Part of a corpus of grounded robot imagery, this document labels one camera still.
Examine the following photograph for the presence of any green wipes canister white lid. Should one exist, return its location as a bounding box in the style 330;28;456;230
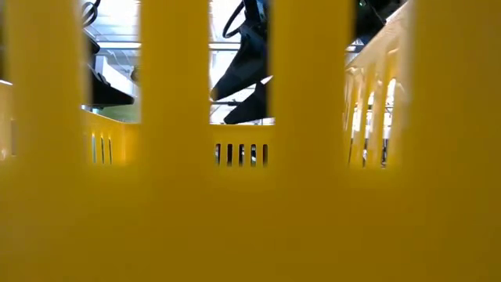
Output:
97;105;141;123

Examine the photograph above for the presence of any yellow slotted plastic basket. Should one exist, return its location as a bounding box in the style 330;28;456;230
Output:
0;0;501;282

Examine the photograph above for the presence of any long ceiling light fixture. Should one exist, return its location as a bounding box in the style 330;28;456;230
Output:
93;38;365;52

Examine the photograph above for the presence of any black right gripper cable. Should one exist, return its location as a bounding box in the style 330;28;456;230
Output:
222;1;247;39

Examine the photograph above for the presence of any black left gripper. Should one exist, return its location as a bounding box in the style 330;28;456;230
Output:
84;30;136;110

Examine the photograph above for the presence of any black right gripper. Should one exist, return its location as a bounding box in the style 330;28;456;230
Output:
210;0;271;125

